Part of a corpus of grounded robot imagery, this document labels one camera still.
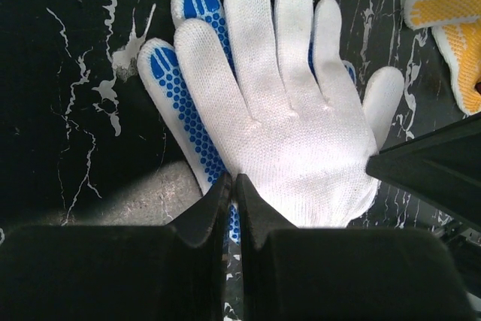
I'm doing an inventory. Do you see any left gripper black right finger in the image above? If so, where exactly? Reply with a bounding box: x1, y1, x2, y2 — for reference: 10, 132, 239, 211
234, 174, 476, 320

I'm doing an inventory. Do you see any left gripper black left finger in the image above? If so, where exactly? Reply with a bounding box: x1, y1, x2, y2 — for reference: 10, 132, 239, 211
1, 174, 232, 320

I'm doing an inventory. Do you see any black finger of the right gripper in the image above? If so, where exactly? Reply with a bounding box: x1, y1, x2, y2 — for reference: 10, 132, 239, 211
366, 114, 480, 231

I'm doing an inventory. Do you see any blue dotted glove front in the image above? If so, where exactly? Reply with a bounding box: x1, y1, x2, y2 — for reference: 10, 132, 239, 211
137, 0, 358, 247

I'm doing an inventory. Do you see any blue dotted glove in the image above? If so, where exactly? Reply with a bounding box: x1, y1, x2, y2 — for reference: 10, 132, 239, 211
174, 0, 404, 228
137, 0, 358, 247

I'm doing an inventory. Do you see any orange dotted glove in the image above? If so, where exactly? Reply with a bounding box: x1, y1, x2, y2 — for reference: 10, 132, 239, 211
404, 0, 480, 115

